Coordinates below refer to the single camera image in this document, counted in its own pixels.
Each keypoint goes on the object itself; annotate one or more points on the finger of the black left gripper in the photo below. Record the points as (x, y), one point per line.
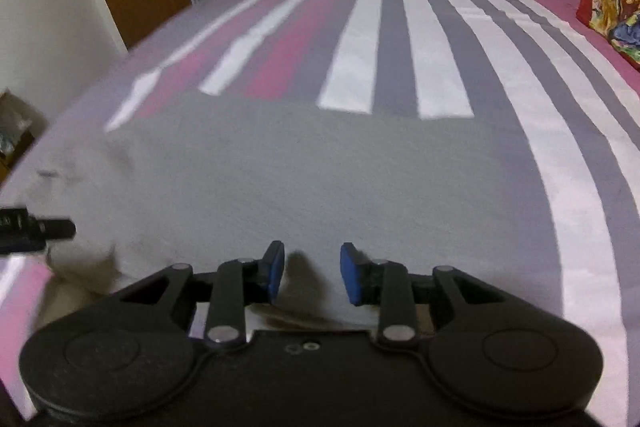
(23, 233)

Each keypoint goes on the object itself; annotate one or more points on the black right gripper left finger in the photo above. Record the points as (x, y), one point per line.
(239, 284)

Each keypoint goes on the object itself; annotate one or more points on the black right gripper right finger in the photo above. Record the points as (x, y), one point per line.
(383, 284)

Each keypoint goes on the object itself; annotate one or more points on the grey sweat pants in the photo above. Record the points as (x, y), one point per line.
(208, 180)

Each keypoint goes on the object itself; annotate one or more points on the wooden shelf cabinet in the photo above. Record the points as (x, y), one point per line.
(21, 126)

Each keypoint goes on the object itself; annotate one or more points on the striped pink purple bed sheet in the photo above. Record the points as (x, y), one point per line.
(525, 68)

